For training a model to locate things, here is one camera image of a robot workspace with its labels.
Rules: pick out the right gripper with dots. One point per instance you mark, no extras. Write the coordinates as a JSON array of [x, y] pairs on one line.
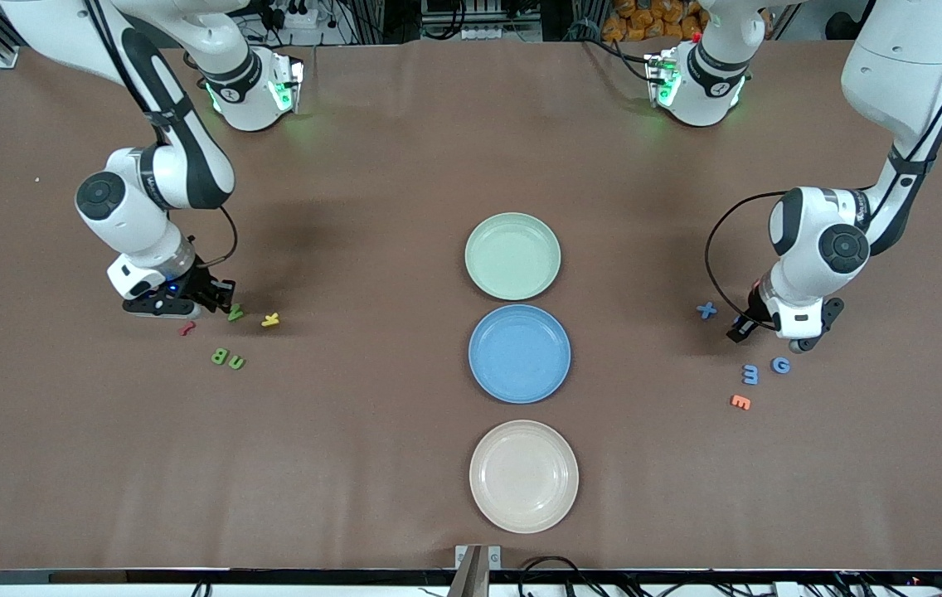
[[204, 282]]

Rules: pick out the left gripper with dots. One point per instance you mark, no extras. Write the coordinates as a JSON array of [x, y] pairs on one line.
[[756, 310]]

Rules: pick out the green letter N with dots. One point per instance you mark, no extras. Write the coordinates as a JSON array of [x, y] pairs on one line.
[[236, 314]]

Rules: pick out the blue letter X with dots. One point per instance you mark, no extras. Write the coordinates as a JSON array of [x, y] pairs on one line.
[[706, 310]]

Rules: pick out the blue letter m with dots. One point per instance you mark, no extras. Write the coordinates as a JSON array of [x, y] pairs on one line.
[[750, 375]]

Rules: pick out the green letter B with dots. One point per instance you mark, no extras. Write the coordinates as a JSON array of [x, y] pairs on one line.
[[219, 356]]

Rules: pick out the green letter U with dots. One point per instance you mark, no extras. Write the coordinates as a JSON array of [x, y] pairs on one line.
[[236, 362]]

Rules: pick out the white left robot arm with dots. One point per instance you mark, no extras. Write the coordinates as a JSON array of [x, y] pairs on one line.
[[894, 75]]

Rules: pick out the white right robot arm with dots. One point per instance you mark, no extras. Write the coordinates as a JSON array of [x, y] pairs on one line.
[[139, 232]]

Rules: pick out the yellow letter K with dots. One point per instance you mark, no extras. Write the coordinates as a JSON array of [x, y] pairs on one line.
[[270, 319]]

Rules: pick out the orange letter E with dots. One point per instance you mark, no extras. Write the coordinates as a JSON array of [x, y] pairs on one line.
[[740, 402]]

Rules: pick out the blue plate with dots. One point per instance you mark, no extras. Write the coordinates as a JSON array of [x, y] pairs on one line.
[[520, 354]]

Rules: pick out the light green plate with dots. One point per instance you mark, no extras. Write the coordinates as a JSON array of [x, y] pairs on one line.
[[512, 255]]

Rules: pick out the beige plate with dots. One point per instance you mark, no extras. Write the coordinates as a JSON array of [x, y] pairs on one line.
[[524, 477]]

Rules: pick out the white power strip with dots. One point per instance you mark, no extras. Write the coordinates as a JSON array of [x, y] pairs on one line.
[[293, 12]]

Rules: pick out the orange objects heap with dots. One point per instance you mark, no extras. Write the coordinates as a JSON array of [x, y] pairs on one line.
[[653, 21]]

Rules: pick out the grey metal equipment rack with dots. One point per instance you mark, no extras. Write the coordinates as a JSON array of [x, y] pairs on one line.
[[479, 16]]

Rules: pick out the aluminium frame profile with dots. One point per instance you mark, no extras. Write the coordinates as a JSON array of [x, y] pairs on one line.
[[5, 56]]

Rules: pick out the metal table edge bracket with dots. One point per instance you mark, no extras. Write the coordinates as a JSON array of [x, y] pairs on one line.
[[478, 564]]

